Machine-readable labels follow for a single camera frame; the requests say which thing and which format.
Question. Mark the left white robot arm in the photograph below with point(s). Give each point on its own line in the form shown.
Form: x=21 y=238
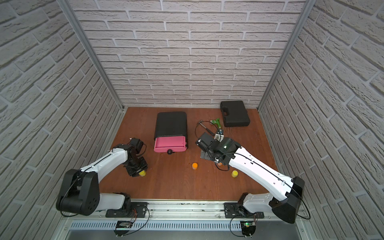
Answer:
x=80 y=190

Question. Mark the black tool case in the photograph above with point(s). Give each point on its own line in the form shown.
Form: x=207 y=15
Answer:
x=234 y=114

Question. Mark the aluminium frame post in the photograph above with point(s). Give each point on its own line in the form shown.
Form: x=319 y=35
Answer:
x=81 y=34
x=307 y=8

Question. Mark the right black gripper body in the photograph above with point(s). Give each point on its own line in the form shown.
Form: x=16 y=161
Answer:
x=206 y=156

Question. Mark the right controller board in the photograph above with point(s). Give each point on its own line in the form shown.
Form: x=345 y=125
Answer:
x=248 y=228

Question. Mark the black drawer cabinet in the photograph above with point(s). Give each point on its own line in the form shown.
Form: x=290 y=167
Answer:
x=170 y=124

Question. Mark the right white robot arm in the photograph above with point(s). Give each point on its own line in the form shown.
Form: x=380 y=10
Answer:
x=285 y=194

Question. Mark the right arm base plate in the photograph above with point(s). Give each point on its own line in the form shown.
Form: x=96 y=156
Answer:
x=235 y=209

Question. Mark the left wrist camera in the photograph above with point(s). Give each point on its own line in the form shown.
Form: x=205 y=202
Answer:
x=136 y=144

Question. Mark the controller board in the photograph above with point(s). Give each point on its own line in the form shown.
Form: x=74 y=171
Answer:
x=123 y=228
x=248 y=228

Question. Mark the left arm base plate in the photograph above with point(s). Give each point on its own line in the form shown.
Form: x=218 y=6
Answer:
x=134 y=210

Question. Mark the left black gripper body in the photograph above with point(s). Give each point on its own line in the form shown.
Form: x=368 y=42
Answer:
x=135 y=168

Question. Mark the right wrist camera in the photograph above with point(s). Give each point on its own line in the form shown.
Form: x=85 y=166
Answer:
x=219 y=137

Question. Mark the green toy drill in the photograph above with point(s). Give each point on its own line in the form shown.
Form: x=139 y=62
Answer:
x=217 y=123

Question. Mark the aluminium frame post left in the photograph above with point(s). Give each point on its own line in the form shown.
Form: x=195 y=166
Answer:
x=81 y=34

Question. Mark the aluminium frame post right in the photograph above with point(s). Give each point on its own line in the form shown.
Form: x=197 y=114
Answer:
x=307 y=8

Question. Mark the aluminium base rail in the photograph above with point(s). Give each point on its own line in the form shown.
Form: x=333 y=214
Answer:
x=179 y=210

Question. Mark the yellow paint can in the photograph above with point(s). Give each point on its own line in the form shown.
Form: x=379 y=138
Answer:
x=234 y=174
x=142 y=173

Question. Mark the left controller board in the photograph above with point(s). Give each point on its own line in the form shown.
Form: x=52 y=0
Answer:
x=123 y=228

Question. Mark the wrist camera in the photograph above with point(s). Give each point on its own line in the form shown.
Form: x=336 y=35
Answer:
x=136 y=144
x=219 y=137

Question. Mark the pink drawer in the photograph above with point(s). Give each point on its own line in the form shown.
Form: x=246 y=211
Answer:
x=171 y=145

